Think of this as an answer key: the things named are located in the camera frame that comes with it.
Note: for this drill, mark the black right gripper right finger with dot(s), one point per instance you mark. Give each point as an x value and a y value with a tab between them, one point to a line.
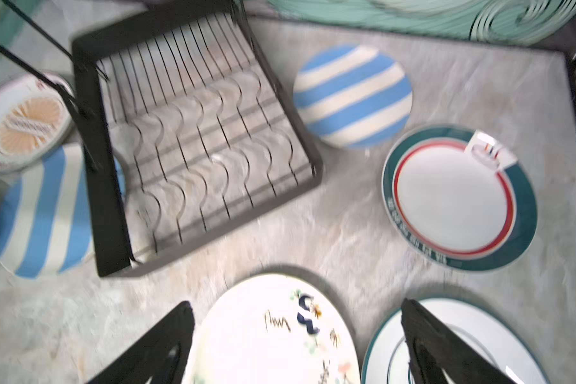
437	354

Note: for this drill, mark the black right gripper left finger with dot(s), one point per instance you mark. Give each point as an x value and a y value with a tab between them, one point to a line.
160	356

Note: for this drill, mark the white green line plate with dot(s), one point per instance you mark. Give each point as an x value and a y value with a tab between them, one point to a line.
387	357

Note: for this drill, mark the cream floral plate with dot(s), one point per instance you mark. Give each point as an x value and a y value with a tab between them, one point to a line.
273	328

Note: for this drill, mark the green red rimmed white plate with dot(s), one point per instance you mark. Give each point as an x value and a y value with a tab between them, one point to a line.
460	198

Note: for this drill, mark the blue white striped plate left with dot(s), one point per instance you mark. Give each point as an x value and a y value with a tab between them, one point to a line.
45	218

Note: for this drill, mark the blue white striped plate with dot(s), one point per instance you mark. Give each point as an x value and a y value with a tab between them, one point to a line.
353	96
45	218

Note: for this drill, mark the blue white striped plate right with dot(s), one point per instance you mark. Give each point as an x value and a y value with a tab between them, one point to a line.
353	96

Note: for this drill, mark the orange sunburst plate upper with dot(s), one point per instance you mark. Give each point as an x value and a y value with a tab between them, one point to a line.
33	121

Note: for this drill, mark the black wire dish rack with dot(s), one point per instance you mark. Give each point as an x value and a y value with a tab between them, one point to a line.
187	132

